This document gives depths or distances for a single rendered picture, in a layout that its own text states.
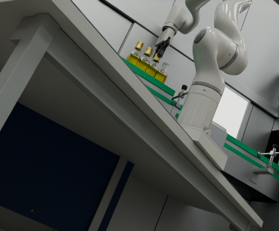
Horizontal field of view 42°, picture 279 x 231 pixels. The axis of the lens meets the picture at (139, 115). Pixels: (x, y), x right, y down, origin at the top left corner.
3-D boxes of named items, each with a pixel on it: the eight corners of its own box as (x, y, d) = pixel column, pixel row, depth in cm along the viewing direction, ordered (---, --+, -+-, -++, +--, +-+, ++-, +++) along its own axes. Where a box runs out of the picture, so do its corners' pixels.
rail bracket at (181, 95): (167, 112, 188) (176, 91, 192) (185, 107, 173) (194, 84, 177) (163, 109, 187) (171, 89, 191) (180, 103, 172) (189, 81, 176)
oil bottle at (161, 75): (149, 108, 192) (164, 74, 199) (154, 107, 187) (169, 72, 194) (141, 103, 190) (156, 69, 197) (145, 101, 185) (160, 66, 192)
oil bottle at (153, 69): (140, 103, 190) (155, 69, 197) (145, 101, 185) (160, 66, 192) (131, 97, 188) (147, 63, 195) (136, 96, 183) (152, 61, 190)
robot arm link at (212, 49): (227, 99, 135) (249, 44, 141) (190, 73, 128) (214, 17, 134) (207, 101, 146) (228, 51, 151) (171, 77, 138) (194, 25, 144)
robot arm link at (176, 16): (173, 35, 208) (160, 25, 204) (181, 16, 212) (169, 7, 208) (181, 30, 200) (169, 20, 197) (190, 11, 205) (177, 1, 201)
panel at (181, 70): (231, 149, 226) (247, 101, 237) (235, 148, 224) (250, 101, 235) (108, 73, 198) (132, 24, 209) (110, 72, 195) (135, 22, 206)
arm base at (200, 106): (220, 152, 135) (237, 108, 139) (200, 131, 120) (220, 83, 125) (177, 141, 146) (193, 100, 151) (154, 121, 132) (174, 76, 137)
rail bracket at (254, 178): (253, 184, 205) (264, 147, 213) (276, 184, 190) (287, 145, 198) (247, 180, 204) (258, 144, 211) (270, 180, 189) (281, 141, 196)
